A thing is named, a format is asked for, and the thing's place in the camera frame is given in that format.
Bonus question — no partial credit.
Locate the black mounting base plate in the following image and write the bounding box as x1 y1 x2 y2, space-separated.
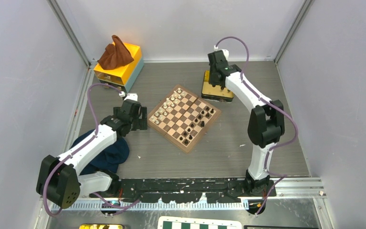
98 177 274 204

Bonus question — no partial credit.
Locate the brown cloth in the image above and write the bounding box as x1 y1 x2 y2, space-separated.
98 35 134 70

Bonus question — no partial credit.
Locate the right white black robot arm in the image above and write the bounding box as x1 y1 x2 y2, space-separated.
208 48 285 196

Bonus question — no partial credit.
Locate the green white chess mat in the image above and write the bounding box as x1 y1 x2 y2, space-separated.
157 216 244 229

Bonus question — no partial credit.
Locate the gold metal tray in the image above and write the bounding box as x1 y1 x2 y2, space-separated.
201 70 234 103

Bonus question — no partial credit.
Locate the black chess piece cluster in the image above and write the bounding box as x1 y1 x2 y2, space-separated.
179 107 216 146

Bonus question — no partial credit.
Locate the yellow storage box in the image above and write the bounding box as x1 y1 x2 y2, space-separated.
93 43 144 93

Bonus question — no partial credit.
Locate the white chess piece row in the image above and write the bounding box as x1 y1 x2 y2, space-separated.
148 87 192 127

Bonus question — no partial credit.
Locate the dark blue cloth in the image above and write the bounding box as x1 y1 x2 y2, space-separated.
80 137 130 176

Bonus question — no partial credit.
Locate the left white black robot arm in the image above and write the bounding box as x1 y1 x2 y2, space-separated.
36 93 147 209

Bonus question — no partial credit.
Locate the wooden chess board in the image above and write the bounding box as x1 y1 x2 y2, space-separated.
147 84 221 153

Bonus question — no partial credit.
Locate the gold tin at bottom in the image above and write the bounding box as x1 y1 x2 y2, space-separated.
79 224 125 229

